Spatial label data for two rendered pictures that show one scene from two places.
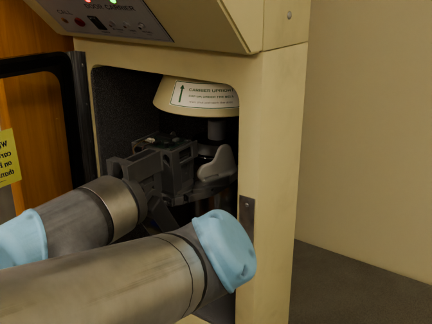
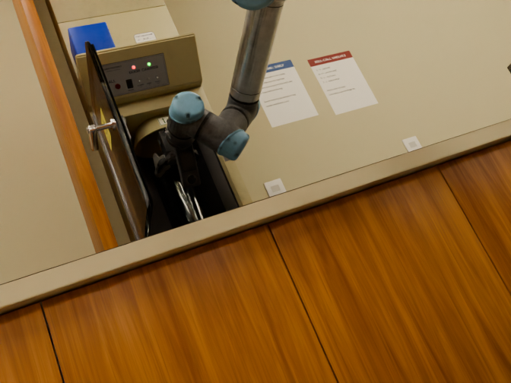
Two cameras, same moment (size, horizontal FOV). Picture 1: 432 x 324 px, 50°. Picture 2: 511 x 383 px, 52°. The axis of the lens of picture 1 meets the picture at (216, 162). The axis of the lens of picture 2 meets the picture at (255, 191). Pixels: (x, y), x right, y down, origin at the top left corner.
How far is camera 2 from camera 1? 1.37 m
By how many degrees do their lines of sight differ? 68
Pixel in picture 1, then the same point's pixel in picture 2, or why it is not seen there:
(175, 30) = (172, 75)
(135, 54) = (138, 106)
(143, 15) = (160, 69)
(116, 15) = (144, 74)
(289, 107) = not seen: hidden behind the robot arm
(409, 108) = not seen: hidden behind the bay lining
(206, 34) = (186, 73)
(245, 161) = not seen: hidden behind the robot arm
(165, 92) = (153, 125)
